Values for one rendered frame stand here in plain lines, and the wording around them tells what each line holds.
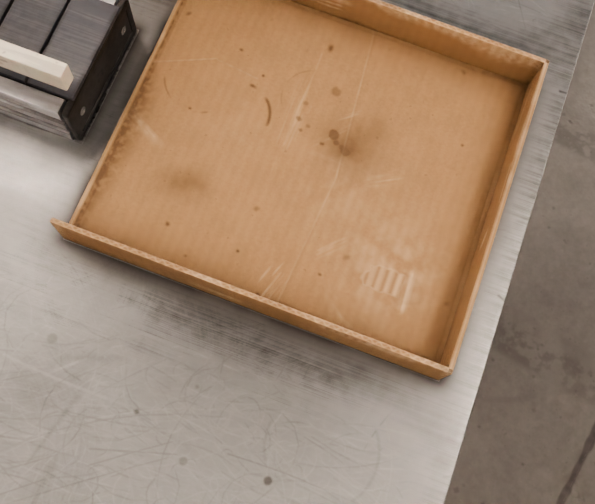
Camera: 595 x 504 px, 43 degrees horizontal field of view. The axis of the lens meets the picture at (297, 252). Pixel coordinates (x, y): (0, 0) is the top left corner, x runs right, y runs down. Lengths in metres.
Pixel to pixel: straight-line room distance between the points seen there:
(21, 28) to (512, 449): 1.13
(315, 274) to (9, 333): 0.23
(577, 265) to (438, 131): 0.97
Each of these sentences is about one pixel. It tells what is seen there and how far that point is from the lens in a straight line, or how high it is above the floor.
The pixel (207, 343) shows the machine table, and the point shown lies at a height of 0.83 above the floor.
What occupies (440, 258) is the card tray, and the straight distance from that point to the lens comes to 0.58.
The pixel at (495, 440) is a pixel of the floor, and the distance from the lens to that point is 1.45.
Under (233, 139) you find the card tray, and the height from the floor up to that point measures 0.83.
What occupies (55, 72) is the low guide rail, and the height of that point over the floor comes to 0.91.
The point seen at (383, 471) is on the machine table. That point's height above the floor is 0.83.
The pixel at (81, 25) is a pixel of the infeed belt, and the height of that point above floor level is 0.88.
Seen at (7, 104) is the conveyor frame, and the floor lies 0.86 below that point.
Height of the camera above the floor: 1.38
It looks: 74 degrees down
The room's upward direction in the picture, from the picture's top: 11 degrees clockwise
